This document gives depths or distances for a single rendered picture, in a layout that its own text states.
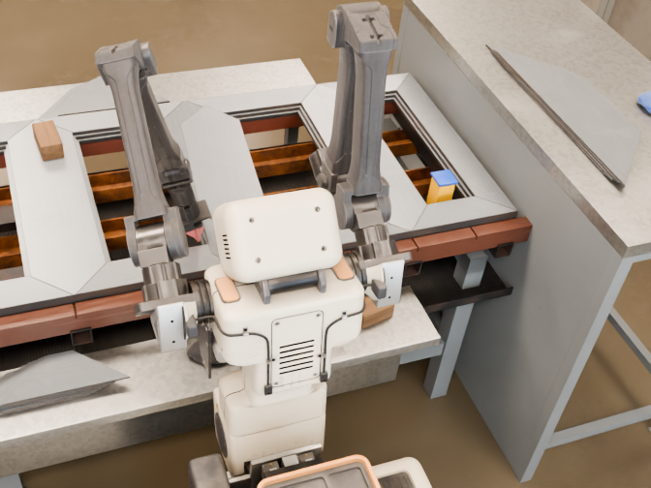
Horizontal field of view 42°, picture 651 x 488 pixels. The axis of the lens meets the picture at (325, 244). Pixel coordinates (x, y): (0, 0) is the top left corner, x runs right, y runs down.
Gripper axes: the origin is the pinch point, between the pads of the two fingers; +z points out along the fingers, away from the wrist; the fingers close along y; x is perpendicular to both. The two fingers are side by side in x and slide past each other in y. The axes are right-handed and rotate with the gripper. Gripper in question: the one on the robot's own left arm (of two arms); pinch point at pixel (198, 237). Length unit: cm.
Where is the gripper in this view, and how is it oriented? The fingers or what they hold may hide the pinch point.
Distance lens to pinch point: 224.3
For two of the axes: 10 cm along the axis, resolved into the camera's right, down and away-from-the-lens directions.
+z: 1.3, 6.6, 7.4
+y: -9.3, 3.3, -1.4
